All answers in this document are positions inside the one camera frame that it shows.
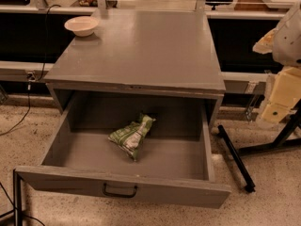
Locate green jalapeno chip bag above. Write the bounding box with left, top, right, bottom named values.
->
left=108, top=113, right=155, bottom=161

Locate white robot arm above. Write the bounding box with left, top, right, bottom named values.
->
left=252, top=2, right=301, bottom=128

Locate grey cabinet counter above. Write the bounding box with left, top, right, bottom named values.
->
left=44, top=8, right=225, bottom=125

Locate grey open drawer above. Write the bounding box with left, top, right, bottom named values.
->
left=16, top=91, right=230, bottom=208

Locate white paper bowl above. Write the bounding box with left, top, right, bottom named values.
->
left=64, top=16, right=99, bottom=37

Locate wooden box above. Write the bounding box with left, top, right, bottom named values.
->
left=234, top=0, right=269, bottom=11

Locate black metal stand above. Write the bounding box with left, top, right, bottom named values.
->
left=0, top=169, right=46, bottom=226

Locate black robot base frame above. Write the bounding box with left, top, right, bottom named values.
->
left=217, top=99, right=301, bottom=194

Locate black drawer handle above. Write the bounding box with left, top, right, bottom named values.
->
left=103, top=183, right=137, bottom=199

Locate black power cable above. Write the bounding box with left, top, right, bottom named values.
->
left=0, top=4, right=62, bottom=137

